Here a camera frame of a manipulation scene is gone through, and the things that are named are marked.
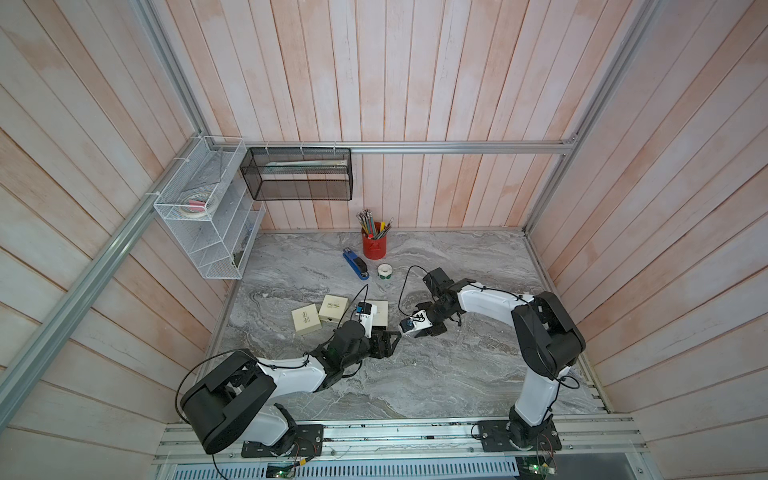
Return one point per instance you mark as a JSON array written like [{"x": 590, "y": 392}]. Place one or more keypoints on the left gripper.
[{"x": 387, "y": 349}]

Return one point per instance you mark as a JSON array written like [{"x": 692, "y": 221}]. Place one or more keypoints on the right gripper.
[{"x": 431, "y": 331}]

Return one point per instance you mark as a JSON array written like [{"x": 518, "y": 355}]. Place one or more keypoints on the large cream jewelry box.
[{"x": 380, "y": 318}]

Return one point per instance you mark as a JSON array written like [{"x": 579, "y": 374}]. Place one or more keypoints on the small cream jewelry box front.
[{"x": 306, "y": 319}]

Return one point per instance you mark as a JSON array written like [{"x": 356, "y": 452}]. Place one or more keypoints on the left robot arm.
[{"x": 238, "y": 401}]

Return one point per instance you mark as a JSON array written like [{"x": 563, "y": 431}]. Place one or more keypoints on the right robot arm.
[{"x": 549, "y": 342}]

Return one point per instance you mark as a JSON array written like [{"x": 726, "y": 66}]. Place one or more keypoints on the green sticker roll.
[{"x": 385, "y": 271}]

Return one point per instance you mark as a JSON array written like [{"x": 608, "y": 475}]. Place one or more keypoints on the blue stapler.
[{"x": 358, "y": 265}]

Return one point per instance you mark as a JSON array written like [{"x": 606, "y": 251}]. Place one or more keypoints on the red pen holder cup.
[{"x": 374, "y": 242}]

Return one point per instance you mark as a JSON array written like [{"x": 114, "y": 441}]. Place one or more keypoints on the pens in cup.
[{"x": 371, "y": 229}]

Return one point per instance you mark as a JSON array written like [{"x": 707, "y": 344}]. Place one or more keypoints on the tape roll on shelf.
[{"x": 198, "y": 205}]

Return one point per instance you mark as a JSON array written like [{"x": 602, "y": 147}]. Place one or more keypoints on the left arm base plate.
[{"x": 302, "y": 441}]

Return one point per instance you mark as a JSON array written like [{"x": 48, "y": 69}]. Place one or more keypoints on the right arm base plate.
[{"x": 517, "y": 435}]

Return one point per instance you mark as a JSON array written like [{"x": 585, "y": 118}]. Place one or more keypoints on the black mesh wall basket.
[{"x": 298, "y": 173}]

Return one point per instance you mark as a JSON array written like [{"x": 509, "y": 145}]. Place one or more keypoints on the aluminium front rail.
[{"x": 427, "y": 438}]

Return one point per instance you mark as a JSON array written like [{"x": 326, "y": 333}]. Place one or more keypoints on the white wire wall shelf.
[{"x": 219, "y": 245}]

